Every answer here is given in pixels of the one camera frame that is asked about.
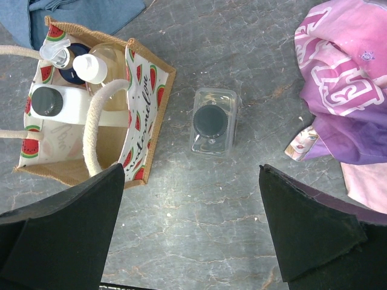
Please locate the clear square bottle black cap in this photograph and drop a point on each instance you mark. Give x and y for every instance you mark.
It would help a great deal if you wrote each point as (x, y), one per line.
(213, 123)

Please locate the watermelon print jute bag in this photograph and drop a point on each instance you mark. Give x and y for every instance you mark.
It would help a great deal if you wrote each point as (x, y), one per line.
(122, 123)

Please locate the blue cloth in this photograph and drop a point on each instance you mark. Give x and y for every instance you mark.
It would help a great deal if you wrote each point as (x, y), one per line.
(25, 20)

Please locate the white bottle black cap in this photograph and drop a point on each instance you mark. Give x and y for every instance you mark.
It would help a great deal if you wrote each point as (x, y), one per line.
(60, 103)

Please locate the dark blue orange pump bottle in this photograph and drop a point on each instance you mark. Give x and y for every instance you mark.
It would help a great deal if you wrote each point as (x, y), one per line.
(62, 54)

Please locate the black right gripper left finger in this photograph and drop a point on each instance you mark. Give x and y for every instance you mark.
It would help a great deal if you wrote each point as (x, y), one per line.
(62, 241)

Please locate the clear yellowish bottle white cap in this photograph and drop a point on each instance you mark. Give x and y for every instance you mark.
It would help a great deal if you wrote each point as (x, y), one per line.
(104, 63)

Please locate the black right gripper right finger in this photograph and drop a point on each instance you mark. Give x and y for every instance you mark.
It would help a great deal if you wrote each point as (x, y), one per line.
(322, 242)

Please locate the pink purple cloth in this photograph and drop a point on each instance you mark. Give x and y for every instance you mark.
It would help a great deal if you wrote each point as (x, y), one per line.
(341, 53)

